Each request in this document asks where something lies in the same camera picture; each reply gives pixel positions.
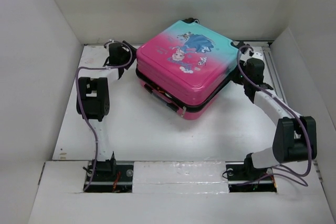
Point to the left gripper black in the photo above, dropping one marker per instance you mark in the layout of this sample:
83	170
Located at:
132	53

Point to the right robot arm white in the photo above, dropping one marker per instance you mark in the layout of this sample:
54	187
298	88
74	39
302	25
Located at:
295	141

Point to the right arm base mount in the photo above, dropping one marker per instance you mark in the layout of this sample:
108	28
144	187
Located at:
240	180

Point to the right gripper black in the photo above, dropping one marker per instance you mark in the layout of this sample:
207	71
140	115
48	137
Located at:
232	77

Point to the silver zipper pull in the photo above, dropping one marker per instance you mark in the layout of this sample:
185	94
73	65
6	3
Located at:
183	111

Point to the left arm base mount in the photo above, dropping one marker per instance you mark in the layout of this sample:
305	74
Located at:
110	180

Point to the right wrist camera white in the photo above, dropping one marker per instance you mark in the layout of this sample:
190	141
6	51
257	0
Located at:
256	55

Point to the pink teal kids suitcase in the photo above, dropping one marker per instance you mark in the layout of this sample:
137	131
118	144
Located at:
187	65

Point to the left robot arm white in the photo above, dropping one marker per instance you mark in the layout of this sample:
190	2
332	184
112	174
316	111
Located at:
93	102

